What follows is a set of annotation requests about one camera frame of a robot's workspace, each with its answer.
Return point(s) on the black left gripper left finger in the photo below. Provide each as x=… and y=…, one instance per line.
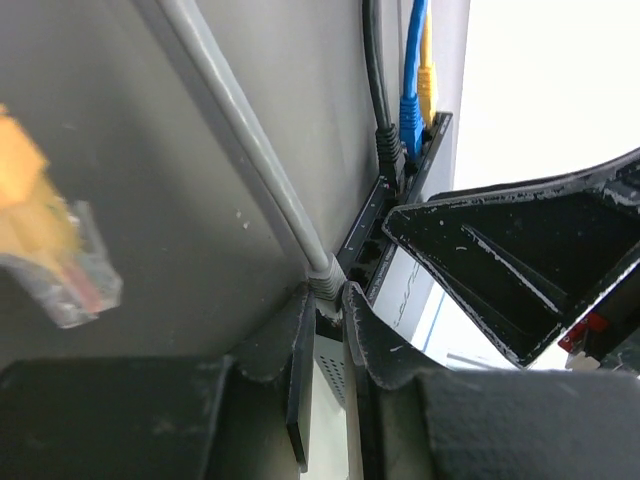
x=243, y=415

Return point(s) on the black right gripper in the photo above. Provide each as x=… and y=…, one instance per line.
x=550, y=261

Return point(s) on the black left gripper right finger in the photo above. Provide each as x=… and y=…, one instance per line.
x=410, y=418

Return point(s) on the dark grey network switch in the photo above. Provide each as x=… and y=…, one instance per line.
x=373, y=255

